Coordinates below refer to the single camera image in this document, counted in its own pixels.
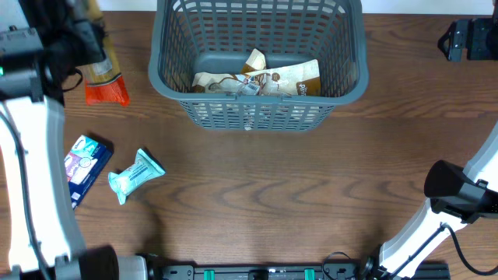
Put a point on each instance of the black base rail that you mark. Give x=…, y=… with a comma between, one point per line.
x=346, y=269

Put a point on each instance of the beige snack pouch dark window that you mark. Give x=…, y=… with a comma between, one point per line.
x=205, y=82

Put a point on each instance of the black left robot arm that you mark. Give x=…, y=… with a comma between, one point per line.
x=46, y=242

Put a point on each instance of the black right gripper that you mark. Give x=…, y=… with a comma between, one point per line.
x=482, y=29

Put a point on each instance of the grey plastic lattice basket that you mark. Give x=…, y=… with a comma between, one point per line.
x=218, y=36

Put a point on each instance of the beige snack pouch brown band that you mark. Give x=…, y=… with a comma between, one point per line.
x=255, y=62

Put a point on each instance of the blue Kleenex tissue multipack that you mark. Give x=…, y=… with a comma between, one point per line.
x=83, y=164

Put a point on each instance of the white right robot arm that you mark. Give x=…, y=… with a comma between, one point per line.
x=455, y=196

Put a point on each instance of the orange pasta packet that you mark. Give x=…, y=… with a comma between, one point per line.
x=103, y=80

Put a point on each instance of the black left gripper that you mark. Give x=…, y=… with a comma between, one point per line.
x=83, y=29

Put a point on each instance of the teal wet wipes pack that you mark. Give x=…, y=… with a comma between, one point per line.
x=143, y=169

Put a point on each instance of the beige snack pouch cookie print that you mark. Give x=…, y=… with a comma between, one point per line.
x=294, y=80

